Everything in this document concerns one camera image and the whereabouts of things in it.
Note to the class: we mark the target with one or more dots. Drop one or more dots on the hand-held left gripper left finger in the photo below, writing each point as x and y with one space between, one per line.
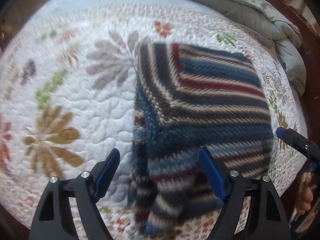
107 175

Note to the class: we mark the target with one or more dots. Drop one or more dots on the striped knit sweater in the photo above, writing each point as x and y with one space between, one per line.
200 105

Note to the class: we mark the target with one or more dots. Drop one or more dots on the floral quilted bedspread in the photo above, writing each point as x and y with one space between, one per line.
75 92

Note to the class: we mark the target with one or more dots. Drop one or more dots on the person's right hand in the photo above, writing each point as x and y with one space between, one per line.
305 197

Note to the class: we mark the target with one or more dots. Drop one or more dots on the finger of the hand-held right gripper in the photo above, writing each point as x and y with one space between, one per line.
313 167
287 134

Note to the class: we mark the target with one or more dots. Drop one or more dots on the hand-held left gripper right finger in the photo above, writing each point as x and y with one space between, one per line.
212 175

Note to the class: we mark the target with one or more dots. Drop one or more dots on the grey comforter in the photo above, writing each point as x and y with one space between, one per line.
250 5

